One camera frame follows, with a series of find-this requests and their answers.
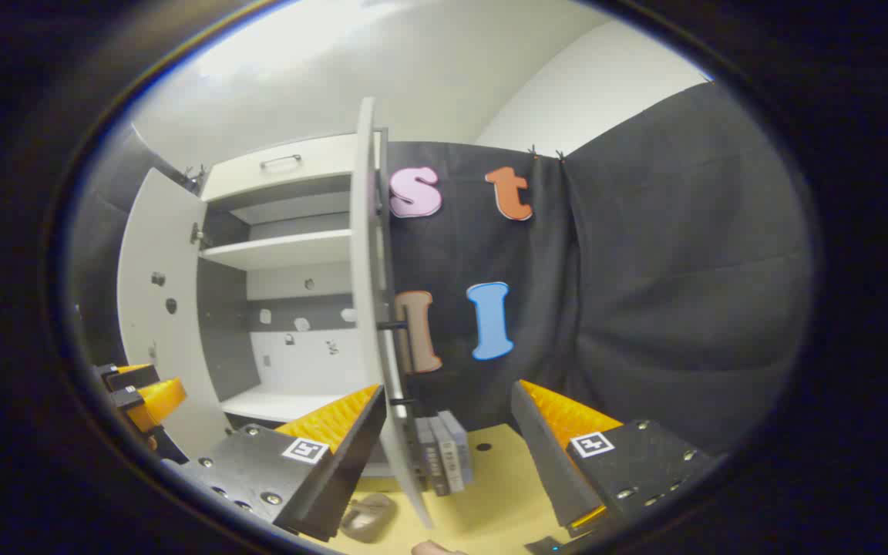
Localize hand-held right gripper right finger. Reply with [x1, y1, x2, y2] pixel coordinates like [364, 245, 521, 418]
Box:
[510, 379, 716, 539]

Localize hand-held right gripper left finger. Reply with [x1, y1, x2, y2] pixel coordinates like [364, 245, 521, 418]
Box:
[180, 383, 389, 543]

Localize brown fuzzy shoe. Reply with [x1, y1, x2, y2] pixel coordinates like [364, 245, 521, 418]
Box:
[340, 493, 399, 543]

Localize white shoe cabinet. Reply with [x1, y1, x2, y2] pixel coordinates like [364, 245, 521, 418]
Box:
[196, 131, 383, 475]

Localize white cabinet drawer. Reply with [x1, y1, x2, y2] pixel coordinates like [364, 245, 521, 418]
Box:
[201, 133, 360, 203]

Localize grey blue book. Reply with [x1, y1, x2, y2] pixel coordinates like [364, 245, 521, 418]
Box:
[438, 410, 476, 485]

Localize white book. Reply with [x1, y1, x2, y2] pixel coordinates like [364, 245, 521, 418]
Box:
[429, 416, 465, 494]

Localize black backdrop cloth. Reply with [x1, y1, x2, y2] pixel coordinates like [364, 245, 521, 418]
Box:
[66, 81, 813, 456]

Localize black door handle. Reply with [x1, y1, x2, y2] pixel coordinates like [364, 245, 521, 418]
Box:
[377, 318, 420, 409]

